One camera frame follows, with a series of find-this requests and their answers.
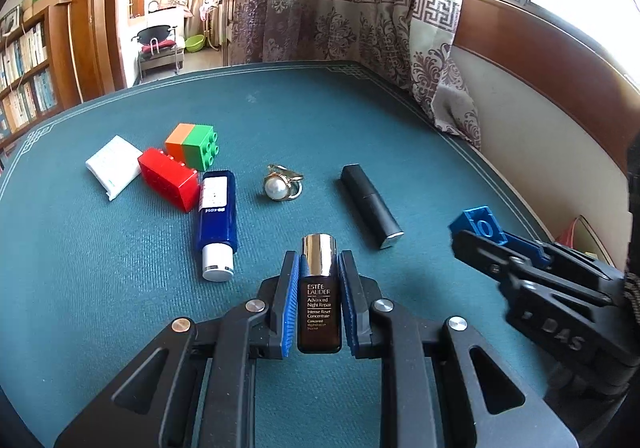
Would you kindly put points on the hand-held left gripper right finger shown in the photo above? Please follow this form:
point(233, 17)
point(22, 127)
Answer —
point(350, 308)

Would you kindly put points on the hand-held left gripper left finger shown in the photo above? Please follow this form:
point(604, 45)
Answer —
point(287, 308)

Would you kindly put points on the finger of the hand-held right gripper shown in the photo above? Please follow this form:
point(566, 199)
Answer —
point(530, 248)
point(480, 253)

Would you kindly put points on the blue building block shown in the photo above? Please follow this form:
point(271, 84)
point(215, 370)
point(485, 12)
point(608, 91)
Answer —
point(482, 223)

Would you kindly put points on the brown cosmetic bottle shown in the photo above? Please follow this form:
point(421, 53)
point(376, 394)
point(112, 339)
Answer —
point(320, 298)

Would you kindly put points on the red tin box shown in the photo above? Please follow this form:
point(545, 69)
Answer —
point(570, 233)

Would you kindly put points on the black lipstick tube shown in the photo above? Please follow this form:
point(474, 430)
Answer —
point(370, 203)

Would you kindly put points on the blue tube with white cap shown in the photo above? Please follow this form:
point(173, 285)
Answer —
point(215, 223)

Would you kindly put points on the red building block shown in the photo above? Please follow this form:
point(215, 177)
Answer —
point(165, 178)

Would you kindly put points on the wooden window panel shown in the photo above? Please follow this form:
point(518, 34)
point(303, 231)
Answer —
point(550, 78)

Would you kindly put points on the orange and green building block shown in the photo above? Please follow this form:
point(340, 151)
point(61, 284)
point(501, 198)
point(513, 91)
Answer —
point(192, 143)

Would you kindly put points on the white tissue packet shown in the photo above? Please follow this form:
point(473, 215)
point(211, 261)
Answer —
point(112, 166)

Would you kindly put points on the metal cart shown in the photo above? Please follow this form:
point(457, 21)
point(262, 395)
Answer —
point(160, 61)

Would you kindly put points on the green plastic basin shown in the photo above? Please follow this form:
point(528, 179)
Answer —
point(195, 43)

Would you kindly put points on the patterned beige curtain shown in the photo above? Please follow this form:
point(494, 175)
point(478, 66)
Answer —
point(350, 3)

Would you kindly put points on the black wok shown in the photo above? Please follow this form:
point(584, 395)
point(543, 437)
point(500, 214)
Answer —
point(155, 33)

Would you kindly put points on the wooden bookshelf with books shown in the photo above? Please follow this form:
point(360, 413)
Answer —
point(30, 68)

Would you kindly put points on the wooden door frame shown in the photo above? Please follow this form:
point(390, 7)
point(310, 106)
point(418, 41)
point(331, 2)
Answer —
point(100, 28)

